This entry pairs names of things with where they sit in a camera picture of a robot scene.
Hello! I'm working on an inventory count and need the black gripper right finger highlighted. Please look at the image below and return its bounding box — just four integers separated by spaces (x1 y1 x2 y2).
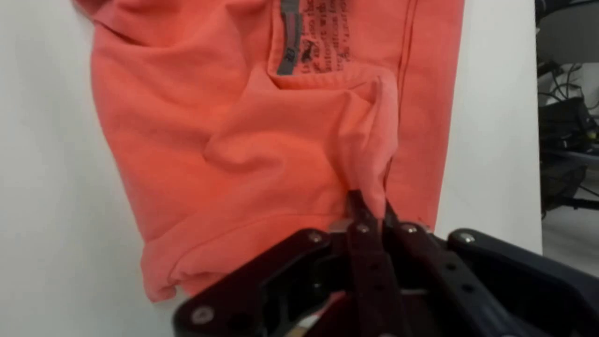
380 198 599 337

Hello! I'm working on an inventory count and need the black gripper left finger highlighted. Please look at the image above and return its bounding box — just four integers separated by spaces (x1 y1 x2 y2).
172 188 401 337

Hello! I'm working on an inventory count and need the coral orange sweatshirt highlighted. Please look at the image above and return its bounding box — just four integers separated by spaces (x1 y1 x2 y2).
71 0 466 304

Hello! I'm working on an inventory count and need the dark equipment beside table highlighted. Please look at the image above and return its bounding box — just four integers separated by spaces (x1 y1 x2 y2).
533 0 599 216

